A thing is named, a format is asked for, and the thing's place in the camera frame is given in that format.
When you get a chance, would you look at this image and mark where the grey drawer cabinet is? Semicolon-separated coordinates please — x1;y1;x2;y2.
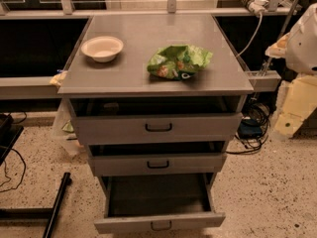
57;14;255;183

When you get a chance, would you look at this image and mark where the white power cable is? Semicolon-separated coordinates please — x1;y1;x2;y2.
235;11;264;60

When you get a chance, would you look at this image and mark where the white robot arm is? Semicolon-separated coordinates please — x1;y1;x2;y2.
265;3;317;137

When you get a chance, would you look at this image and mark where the white bowl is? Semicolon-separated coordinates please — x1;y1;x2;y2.
81;36;124;62

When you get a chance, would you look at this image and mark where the green chip bag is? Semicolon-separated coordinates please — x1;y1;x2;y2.
147;45;213;81

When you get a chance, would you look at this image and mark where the black cable bundle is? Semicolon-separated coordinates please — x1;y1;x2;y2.
226;101;272;156

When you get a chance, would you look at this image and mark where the yellow sponge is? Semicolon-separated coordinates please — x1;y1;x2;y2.
50;71;67;87

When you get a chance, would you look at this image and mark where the black floor cable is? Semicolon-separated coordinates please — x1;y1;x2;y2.
0;145;28;194

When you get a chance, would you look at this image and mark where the clear plastic bag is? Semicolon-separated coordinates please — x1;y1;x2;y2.
52;100;85;156

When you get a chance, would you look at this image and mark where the grey drawer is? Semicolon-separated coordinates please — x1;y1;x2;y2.
94;174;225;234
88;141;227;177
68;97;242;145

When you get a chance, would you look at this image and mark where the blue box on floor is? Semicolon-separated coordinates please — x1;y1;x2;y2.
238;119;263;139

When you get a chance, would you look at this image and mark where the black stand leg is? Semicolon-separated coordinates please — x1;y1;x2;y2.
0;173;71;238

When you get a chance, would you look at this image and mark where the white power strip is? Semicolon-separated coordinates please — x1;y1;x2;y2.
240;0;267;16

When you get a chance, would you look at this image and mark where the grey metal rail frame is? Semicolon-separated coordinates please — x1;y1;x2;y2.
0;0;303;101

